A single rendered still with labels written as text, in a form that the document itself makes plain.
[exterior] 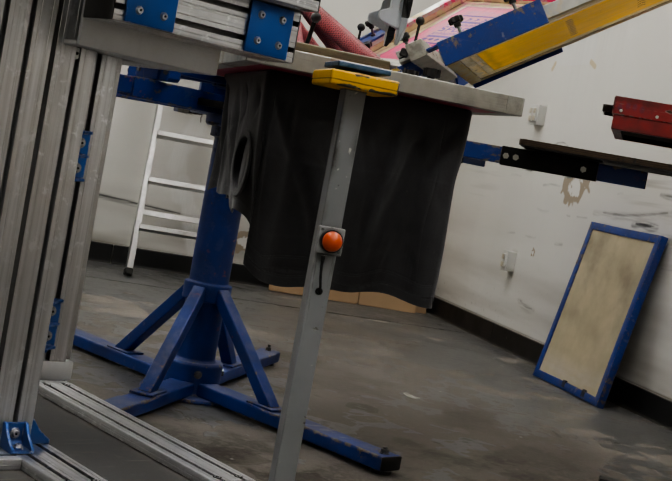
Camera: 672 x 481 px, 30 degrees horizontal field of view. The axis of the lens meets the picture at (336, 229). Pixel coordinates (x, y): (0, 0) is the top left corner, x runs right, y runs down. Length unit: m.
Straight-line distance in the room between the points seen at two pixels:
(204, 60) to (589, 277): 3.71
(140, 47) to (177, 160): 5.10
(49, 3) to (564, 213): 4.37
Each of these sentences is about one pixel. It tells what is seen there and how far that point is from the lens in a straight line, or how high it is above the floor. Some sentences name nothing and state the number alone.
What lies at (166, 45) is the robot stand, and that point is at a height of 0.93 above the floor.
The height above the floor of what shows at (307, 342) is 0.46.
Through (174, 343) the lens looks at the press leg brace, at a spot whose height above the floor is 0.19.
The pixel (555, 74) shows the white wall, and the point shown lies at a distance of 6.57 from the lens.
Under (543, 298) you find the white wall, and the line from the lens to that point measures 6.24.
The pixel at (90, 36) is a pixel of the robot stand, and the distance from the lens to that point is 2.06.
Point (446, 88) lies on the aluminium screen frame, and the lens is 2.54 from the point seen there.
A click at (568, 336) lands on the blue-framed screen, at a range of 5.66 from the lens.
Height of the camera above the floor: 0.79
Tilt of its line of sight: 3 degrees down
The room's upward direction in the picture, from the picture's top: 10 degrees clockwise
